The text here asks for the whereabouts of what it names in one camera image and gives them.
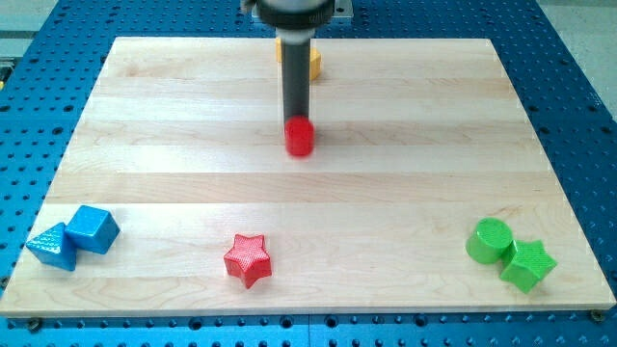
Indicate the yellow block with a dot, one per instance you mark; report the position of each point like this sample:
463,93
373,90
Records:
315,59

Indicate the blue triangle block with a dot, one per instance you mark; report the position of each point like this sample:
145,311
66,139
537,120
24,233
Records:
54,248

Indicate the light wooden board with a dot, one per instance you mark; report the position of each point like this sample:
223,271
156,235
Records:
416,142

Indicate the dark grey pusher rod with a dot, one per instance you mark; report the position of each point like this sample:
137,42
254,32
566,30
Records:
295,79

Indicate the red star block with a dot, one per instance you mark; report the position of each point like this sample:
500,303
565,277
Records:
248,259

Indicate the red cylinder block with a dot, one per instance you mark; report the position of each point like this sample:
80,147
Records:
299,135

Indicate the blue cube block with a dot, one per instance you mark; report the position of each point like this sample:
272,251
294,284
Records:
92,229

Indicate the black round robot end effector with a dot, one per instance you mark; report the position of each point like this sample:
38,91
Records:
292,19

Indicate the green cylinder block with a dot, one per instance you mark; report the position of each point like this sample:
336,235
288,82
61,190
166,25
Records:
489,240

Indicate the green star block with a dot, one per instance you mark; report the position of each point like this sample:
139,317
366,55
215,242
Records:
525,264

